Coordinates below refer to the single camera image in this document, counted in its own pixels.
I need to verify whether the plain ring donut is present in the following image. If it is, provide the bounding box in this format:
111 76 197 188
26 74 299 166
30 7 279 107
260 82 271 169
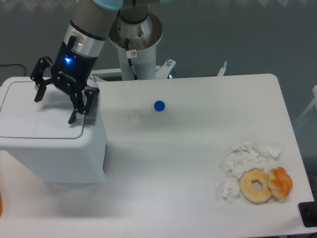
239 169 272 204

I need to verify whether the white trash can body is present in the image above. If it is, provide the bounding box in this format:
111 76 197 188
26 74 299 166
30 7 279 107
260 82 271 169
0 76 108 184

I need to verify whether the white trash can lid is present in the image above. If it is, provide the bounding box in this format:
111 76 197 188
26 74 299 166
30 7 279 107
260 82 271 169
0 78 84 139

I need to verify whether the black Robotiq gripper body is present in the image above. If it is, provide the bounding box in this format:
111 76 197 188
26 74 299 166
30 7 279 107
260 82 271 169
51 42 97 94

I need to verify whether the black device at edge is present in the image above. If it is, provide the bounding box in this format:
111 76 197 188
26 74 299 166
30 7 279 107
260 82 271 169
298 201 317 228

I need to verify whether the blue bottle cap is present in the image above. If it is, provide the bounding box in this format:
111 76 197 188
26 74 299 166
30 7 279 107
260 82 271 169
154 100 165 112

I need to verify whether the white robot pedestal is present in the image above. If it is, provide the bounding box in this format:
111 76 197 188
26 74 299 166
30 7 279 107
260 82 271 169
90 7 176 81

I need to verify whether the orange object at edge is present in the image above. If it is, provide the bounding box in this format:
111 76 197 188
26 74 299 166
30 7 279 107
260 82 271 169
0 191 3 216

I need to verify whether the orange twisted bread roll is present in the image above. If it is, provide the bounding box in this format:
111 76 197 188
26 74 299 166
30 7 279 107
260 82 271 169
267 167 293 199

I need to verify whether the small crumpled white tissue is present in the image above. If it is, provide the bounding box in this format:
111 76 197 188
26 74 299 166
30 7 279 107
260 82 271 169
221 178 240 204

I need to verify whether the white frame at right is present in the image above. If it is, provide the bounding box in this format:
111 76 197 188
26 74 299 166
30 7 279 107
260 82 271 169
294 86 317 133

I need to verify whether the large crumpled white tissue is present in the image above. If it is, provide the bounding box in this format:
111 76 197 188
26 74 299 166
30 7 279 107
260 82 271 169
223 140 282 179

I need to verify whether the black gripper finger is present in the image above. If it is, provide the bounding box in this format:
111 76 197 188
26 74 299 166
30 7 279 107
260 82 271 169
30 57 53 102
68 87 100 124

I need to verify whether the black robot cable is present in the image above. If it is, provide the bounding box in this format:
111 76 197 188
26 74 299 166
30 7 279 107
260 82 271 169
124 37 139 80

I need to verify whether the white bottle cap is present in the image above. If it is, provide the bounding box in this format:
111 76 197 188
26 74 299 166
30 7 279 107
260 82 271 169
129 111 141 120

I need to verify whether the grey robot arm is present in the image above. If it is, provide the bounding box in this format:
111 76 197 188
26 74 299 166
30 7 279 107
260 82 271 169
30 0 162 123

